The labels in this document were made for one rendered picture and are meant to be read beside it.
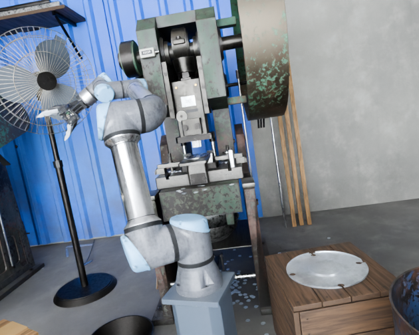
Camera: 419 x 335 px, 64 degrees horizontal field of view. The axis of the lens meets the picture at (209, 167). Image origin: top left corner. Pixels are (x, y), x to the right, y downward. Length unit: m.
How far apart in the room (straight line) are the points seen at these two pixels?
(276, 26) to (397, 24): 1.98
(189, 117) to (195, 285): 0.94
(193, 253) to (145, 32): 1.13
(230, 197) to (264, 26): 0.76
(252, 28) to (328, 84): 1.73
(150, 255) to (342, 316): 0.64
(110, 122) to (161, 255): 0.43
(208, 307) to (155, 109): 0.63
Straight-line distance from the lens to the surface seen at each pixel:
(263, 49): 1.44
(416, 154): 3.37
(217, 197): 1.62
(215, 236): 1.77
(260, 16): 1.45
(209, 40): 1.71
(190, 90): 1.74
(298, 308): 1.17
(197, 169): 1.66
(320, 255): 1.48
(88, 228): 3.36
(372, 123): 3.19
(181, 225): 1.00
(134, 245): 0.99
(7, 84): 2.11
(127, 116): 1.08
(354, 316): 1.25
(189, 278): 1.06
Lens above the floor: 0.97
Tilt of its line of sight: 9 degrees down
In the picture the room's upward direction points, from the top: 9 degrees counter-clockwise
